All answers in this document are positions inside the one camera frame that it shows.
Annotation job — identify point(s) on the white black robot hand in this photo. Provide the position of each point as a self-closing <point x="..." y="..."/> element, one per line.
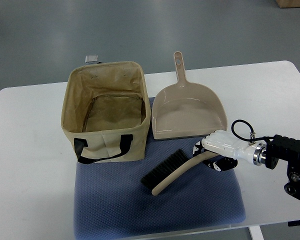
<point x="230" y="149"/>

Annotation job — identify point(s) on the beige hand broom black bristles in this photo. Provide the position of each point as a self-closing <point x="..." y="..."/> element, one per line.
<point x="172" y="168"/>

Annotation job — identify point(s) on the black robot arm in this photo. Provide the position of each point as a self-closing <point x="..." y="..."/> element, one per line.
<point x="274" y="149"/>

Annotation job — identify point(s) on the beige plastic dustpan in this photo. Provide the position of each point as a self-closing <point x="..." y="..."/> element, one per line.
<point x="186" y="109"/>

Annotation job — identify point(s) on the white table leg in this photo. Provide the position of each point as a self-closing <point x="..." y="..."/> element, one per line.
<point x="256" y="232"/>

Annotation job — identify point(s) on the black table control panel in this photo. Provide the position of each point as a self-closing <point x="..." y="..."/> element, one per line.
<point x="294" y="223"/>

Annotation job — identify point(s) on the blue textured cushion mat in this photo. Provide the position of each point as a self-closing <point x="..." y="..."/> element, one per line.
<point x="110" y="202"/>

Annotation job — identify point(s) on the wooden box corner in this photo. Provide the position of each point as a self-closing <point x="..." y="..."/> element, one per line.
<point x="288" y="3"/>

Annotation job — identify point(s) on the small metal clip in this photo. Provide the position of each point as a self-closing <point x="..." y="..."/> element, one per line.
<point x="90" y="59"/>

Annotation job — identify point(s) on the yellow fabric bag black handle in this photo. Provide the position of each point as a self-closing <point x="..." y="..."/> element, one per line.
<point x="106" y="112"/>

